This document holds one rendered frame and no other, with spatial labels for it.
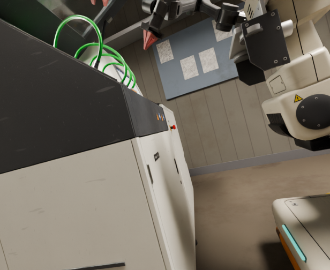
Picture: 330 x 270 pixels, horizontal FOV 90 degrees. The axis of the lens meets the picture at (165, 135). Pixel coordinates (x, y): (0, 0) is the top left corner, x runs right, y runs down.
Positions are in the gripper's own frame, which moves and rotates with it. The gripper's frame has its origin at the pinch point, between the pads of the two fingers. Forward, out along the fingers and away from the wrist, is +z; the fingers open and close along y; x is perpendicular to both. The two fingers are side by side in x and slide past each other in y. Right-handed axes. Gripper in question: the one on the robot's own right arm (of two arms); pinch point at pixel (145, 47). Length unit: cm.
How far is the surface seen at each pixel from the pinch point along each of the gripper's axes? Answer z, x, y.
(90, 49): 16, -21, 59
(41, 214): 63, 45, -20
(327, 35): -114, -196, -85
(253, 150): 43, -182, -95
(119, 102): 18.6, 35.2, -24.5
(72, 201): 53, 42, -27
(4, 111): 40, 46, 8
